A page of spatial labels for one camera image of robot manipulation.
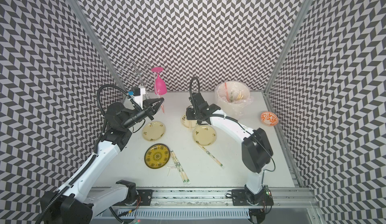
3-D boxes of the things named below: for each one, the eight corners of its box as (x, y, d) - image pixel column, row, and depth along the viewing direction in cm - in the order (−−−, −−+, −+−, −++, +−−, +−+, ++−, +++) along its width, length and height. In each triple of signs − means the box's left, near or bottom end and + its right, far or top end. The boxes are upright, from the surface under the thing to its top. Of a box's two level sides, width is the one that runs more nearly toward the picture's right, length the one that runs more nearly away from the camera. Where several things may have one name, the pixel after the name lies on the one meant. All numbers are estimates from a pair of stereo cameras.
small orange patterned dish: (262, 127, 99) (264, 123, 96) (258, 115, 105) (260, 111, 102) (277, 127, 99) (279, 123, 96) (272, 115, 105) (275, 111, 102)
